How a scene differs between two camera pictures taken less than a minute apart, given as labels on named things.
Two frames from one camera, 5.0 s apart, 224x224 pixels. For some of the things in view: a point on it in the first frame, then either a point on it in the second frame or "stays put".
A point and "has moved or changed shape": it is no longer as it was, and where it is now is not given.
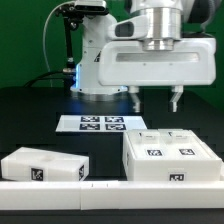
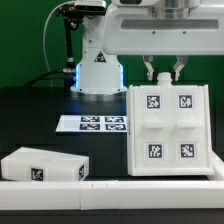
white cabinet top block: [41, 165] stays put
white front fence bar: [106, 195] stays put
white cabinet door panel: [184, 144] has moved or changed shape
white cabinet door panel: [148, 144] has moved or changed shape
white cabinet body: [168, 155] has moved or changed shape
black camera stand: [74, 14] stays put
